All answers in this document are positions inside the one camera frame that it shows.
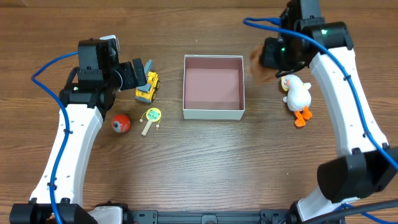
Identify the yellow toy crane truck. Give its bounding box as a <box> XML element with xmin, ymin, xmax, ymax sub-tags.
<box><xmin>135</xmin><ymin>59</ymin><xmax>160</xmax><ymax>103</ymax></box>

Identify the brown plush toy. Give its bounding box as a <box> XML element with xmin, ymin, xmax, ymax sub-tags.
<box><xmin>250</xmin><ymin>45</ymin><xmax>277</xmax><ymax>86</ymax></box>

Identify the white plush duck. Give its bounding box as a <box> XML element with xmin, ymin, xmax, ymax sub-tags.
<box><xmin>280</xmin><ymin>75</ymin><xmax>312</xmax><ymax>128</ymax></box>

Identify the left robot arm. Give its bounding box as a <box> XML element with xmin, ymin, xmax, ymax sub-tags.
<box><xmin>9</xmin><ymin>35</ymin><xmax>147</xmax><ymax>223</ymax></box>

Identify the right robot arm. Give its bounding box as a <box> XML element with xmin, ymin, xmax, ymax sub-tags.
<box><xmin>244</xmin><ymin>1</ymin><xmax>397</xmax><ymax>223</ymax></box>

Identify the wooden rattle drum toy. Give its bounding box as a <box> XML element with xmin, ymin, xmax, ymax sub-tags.
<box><xmin>139</xmin><ymin>108</ymin><xmax>162</xmax><ymax>136</ymax></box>

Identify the red ball toy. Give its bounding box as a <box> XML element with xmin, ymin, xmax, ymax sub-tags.
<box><xmin>111</xmin><ymin>114</ymin><xmax>131</xmax><ymax>133</ymax></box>

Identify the white box with pink interior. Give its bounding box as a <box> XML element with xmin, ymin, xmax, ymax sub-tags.
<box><xmin>182</xmin><ymin>55</ymin><xmax>246</xmax><ymax>120</ymax></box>

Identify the right blue cable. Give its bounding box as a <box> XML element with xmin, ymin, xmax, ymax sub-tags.
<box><xmin>242</xmin><ymin>17</ymin><xmax>398</xmax><ymax>224</ymax></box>

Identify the blue cable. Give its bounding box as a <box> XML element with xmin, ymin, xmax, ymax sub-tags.
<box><xmin>242</xmin><ymin>17</ymin><xmax>398</xmax><ymax>224</ymax></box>
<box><xmin>30</xmin><ymin>50</ymin><xmax>80</xmax><ymax>224</ymax></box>

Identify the left blue cable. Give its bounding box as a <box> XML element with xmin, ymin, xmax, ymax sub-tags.
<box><xmin>30</xmin><ymin>50</ymin><xmax>80</xmax><ymax>224</ymax></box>

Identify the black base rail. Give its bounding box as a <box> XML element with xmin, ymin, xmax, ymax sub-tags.
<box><xmin>131</xmin><ymin>209</ymin><xmax>290</xmax><ymax>224</ymax></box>

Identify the black thick cable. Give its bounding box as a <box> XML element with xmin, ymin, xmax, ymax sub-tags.
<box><xmin>310</xmin><ymin>198</ymin><xmax>398</xmax><ymax>224</ymax></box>

